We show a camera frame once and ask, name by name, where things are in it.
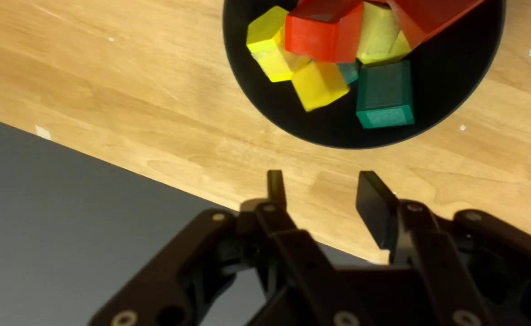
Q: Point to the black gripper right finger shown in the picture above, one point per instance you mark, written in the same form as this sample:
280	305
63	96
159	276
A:
440	259

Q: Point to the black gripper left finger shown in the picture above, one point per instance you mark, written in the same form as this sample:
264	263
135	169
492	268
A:
295	259

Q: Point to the large yellow wooden block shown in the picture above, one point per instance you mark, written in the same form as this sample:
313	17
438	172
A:
267	38

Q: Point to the pale yellow wooden cube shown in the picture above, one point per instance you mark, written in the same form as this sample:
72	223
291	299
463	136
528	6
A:
382	33

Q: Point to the large orange-red wooden block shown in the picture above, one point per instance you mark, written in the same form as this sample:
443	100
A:
434	15

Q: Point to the black bowl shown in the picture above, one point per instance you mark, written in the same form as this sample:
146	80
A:
452	78

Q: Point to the grey photo backdrop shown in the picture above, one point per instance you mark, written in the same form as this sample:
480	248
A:
48	241

